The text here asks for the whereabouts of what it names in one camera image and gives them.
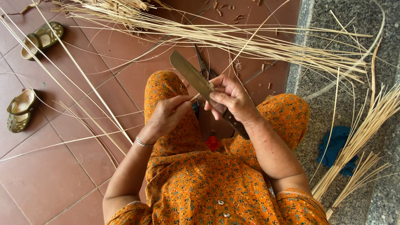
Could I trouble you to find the person's left hand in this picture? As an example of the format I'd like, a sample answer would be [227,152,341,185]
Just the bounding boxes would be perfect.
[137,95,194,146]

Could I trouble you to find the person's right hand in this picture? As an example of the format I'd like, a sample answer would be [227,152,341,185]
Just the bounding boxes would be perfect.
[204,74,264,126]

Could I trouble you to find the thin bamboo strip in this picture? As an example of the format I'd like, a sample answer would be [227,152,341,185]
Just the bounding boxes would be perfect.
[189,0,292,102]

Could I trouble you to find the large knife with wooden handle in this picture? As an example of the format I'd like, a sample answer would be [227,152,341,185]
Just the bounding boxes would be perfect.
[169,50,251,140]

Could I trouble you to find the black object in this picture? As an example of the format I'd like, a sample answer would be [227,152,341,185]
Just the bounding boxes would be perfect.
[191,99,200,120]

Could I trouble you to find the red plastic object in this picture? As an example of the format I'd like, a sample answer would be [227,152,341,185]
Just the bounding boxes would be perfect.
[205,135,221,152]

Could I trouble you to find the metal scissors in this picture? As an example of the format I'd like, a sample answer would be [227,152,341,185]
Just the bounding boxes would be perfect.
[193,44,217,80]

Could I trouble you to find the heap of bamboo strips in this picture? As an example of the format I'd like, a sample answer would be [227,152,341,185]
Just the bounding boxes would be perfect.
[50,0,385,85]

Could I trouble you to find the orange floral clothing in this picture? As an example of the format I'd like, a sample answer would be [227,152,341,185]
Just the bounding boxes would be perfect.
[106,71,330,225]

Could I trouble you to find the scattered bamboo chips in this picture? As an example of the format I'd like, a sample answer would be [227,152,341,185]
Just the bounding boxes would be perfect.
[200,0,282,91]

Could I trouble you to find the loose long bamboo strips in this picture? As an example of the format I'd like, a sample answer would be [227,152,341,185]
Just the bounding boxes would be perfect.
[0,0,147,171]

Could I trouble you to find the blue cloth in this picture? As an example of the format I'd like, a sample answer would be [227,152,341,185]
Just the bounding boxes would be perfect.
[317,126,359,178]

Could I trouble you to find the bundle of thick bamboo strips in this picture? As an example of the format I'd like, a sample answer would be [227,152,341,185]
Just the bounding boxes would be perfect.
[311,83,400,221]

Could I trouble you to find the green plastic sandal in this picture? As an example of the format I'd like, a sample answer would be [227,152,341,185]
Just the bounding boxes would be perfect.
[21,21,65,61]
[6,89,42,134]

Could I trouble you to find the silver bracelet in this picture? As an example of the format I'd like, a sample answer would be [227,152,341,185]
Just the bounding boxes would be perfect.
[135,136,154,148]

